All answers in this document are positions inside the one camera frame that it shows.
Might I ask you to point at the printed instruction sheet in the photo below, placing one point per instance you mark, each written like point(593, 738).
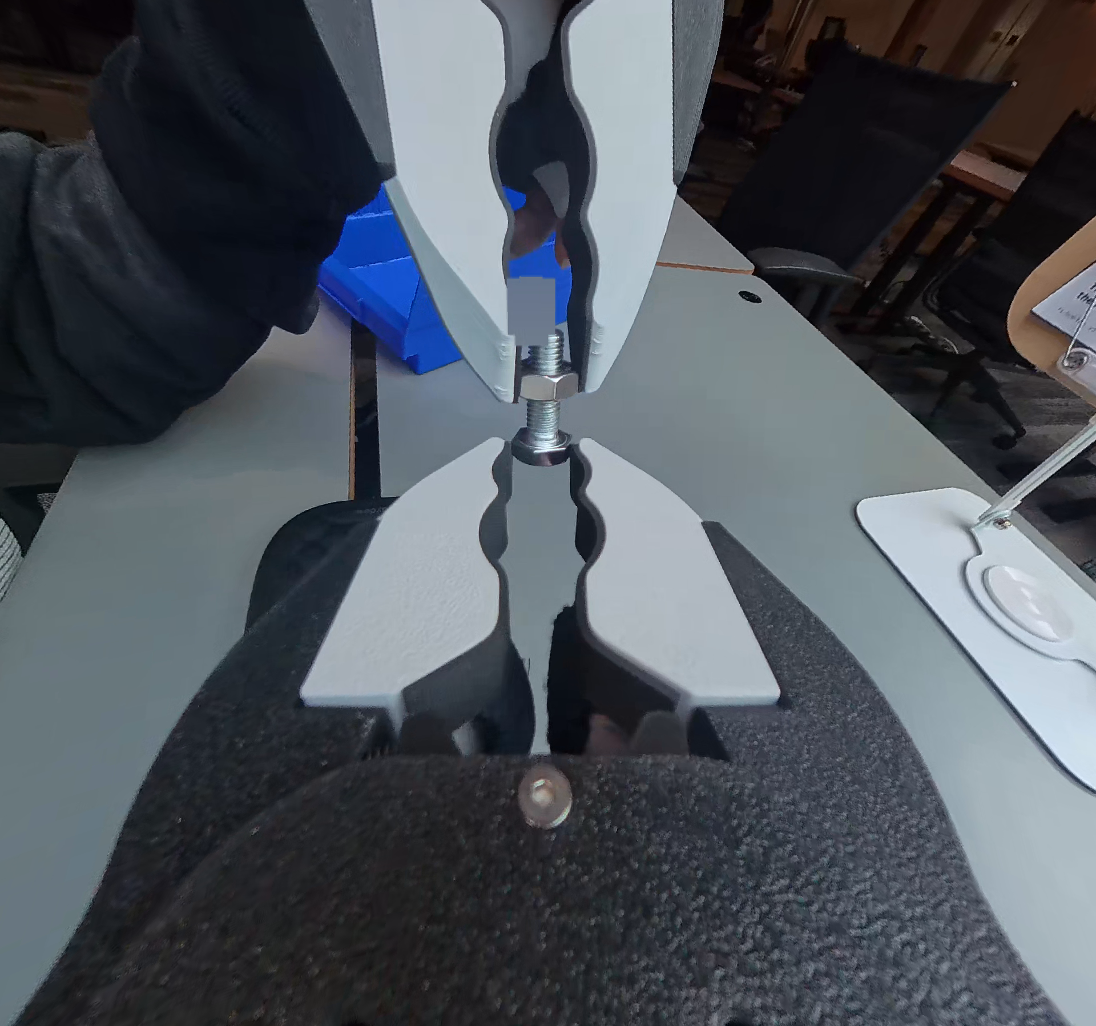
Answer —
point(1070, 302)

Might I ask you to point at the person's left hand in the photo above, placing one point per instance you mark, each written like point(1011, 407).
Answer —
point(535, 144)

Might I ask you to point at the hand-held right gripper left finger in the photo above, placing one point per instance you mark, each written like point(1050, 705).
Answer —
point(402, 598)

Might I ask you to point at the blue plastic bin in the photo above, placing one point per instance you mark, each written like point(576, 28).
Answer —
point(385, 298)

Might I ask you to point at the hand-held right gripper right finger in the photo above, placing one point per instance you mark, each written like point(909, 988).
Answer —
point(676, 606)

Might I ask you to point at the silver hex bolt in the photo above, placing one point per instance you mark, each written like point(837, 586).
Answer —
point(541, 420)

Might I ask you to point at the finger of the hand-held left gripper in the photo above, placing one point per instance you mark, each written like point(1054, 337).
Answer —
point(625, 144)
point(437, 144)

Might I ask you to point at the silver hex nut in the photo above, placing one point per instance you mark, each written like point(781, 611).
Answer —
point(548, 385)

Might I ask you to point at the black white patterned pants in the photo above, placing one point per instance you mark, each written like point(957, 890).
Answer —
point(7, 559)

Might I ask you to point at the person's dark grey shirt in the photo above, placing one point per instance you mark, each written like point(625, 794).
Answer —
point(86, 315)

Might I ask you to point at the black honeycomb wrist pad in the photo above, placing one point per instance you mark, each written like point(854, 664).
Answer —
point(291, 546)

